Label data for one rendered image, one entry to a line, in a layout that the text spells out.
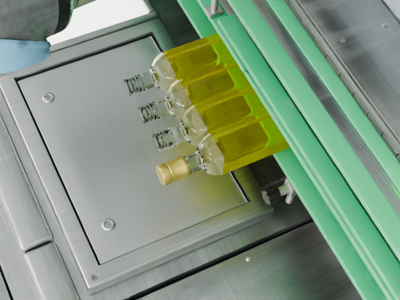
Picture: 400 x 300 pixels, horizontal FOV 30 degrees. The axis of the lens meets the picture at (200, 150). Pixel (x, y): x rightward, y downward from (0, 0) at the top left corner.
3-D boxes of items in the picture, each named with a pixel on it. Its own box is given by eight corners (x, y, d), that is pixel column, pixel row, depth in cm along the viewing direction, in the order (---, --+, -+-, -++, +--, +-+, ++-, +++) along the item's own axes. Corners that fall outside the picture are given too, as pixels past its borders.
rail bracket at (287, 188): (321, 174, 130) (255, 203, 126) (330, 155, 124) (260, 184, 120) (334, 193, 128) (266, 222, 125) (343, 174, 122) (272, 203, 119)
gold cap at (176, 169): (180, 163, 119) (155, 172, 117) (180, 150, 116) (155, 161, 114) (190, 180, 117) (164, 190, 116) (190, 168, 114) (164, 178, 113)
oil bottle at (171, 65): (254, 37, 134) (146, 75, 128) (259, 16, 129) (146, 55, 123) (269, 60, 132) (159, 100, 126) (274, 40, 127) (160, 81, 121)
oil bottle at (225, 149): (303, 111, 127) (190, 155, 121) (309, 91, 122) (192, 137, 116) (320, 136, 124) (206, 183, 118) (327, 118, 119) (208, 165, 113)
